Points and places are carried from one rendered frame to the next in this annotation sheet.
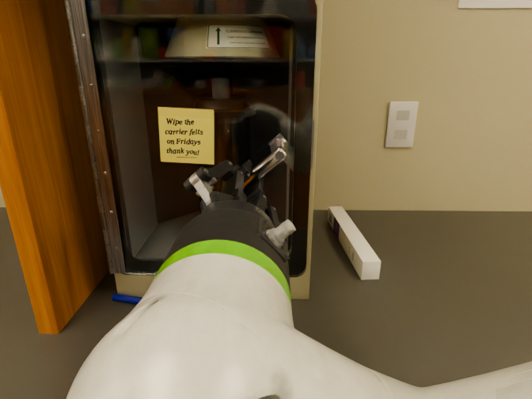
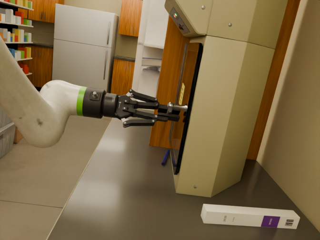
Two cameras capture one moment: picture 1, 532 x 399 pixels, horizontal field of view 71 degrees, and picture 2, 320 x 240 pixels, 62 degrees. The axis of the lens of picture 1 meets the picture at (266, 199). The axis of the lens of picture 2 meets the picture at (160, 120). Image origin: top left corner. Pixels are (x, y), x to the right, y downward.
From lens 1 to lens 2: 0.88 m
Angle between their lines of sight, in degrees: 80
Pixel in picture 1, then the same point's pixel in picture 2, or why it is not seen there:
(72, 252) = (168, 127)
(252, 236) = (90, 90)
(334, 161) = not seen: outside the picture
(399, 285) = (198, 230)
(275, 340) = (55, 85)
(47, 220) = not seen: hidden behind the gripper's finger
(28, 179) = (159, 94)
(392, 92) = not seen: outside the picture
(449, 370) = (122, 222)
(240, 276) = (73, 86)
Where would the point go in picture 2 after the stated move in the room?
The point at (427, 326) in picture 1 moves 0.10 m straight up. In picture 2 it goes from (156, 227) to (162, 192)
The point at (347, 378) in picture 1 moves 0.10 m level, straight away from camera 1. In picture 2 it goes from (51, 95) to (84, 101)
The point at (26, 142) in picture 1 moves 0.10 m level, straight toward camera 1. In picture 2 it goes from (164, 84) to (144, 83)
